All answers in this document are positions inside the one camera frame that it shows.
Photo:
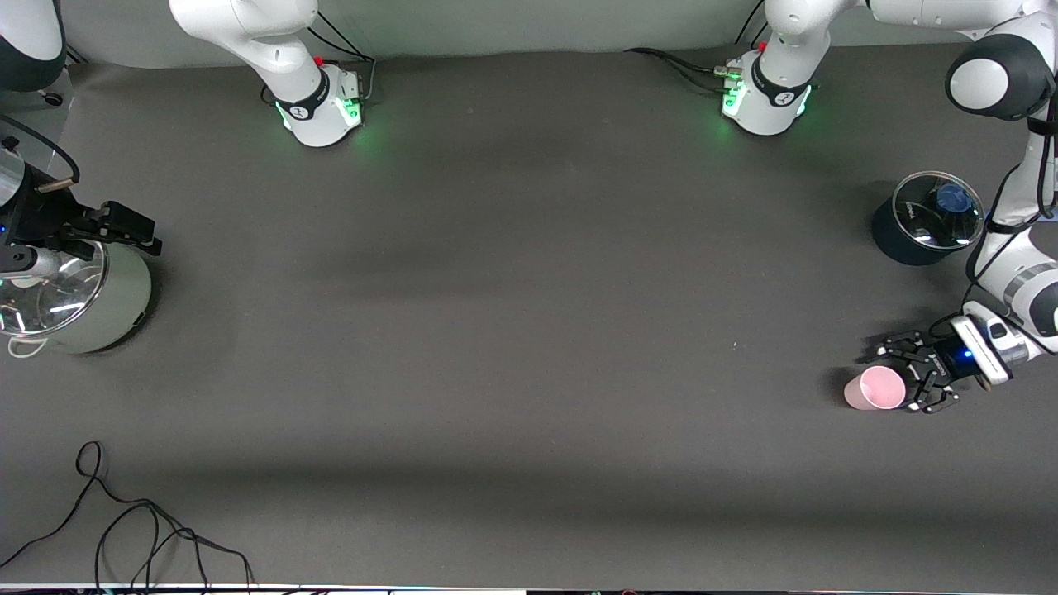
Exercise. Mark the dark blue saucepan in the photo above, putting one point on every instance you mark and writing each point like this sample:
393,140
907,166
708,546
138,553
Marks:
897,240

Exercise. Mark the glass pot lid steel knob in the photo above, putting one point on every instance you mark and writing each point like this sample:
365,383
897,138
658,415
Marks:
58,302

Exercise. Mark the glass lid blue knob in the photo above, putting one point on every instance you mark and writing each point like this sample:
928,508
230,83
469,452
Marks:
930,216

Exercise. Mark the pale green cooking pot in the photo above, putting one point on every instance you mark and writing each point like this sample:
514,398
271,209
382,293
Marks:
124,302

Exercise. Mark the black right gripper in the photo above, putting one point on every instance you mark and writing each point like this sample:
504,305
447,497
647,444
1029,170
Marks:
40,216

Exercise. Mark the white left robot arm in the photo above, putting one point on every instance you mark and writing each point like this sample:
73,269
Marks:
777,91

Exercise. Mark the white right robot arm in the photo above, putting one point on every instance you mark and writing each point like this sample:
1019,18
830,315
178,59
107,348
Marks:
306,99

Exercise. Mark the pink plastic cup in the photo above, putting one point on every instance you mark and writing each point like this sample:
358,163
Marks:
876,388

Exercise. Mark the dark grey table mat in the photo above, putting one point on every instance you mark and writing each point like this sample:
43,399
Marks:
529,372

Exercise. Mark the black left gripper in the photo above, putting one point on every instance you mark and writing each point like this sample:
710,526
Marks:
942,364

